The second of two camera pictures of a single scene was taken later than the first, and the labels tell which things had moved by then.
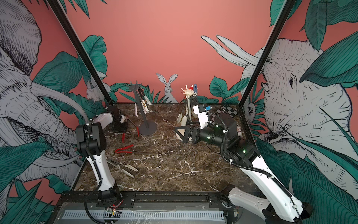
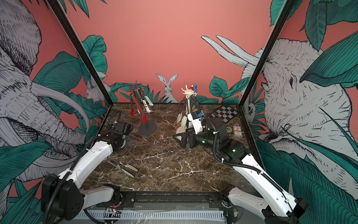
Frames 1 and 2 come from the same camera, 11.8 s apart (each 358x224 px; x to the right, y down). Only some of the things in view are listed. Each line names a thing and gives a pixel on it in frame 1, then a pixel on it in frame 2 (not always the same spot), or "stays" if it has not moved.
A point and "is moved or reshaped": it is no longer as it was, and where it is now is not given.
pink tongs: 136,109 is moved or reshaped
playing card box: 239,130 stays
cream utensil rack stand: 189,93 stays
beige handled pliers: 129,169 stays
